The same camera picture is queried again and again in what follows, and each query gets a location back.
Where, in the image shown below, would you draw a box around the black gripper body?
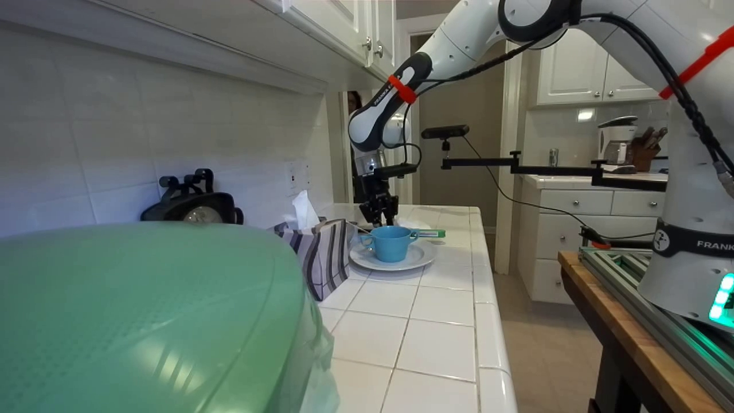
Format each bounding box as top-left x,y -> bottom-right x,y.
355,148 -> 423,201

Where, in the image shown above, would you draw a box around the white round plate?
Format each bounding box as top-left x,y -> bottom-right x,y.
350,240 -> 439,275

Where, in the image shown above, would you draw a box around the blue cup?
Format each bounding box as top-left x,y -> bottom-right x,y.
358,221 -> 421,266

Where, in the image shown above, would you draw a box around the striped fabric tissue holder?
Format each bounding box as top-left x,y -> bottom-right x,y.
271,216 -> 358,303

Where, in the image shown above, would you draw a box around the white tissue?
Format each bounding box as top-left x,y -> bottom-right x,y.
289,188 -> 323,235

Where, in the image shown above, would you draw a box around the white overhead cabinets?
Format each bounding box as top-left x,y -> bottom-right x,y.
89,0 -> 399,83

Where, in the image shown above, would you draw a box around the black countertop appliance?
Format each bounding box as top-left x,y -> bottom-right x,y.
137,165 -> 246,227

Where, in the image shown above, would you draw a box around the white drawer cabinet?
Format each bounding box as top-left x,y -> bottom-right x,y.
516,171 -> 671,306

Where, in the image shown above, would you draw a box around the red clamp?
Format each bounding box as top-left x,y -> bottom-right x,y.
581,227 -> 616,252

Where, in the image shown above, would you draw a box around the white coffee maker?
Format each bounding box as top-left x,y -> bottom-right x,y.
596,112 -> 643,165

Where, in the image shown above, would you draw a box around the green plastic bin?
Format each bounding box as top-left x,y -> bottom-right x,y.
0,220 -> 342,413

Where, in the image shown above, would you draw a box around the wooden knife block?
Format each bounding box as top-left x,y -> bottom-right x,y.
625,124 -> 673,174

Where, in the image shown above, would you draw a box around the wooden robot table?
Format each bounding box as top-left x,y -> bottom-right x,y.
558,250 -> 729,413

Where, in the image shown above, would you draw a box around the black bar camera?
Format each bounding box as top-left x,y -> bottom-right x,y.
421,120 -> 473,142

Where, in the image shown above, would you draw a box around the black camera cable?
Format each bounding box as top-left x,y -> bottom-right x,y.
460,135 -> 660,242

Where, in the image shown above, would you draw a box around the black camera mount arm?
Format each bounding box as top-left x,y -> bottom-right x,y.
439,148 -> 673,192

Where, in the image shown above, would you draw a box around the white wall cabinets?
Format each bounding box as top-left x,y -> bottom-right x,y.
532,28 -> 660,108

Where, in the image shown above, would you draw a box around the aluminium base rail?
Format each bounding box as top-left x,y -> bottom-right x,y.
578,242 -> 734,407

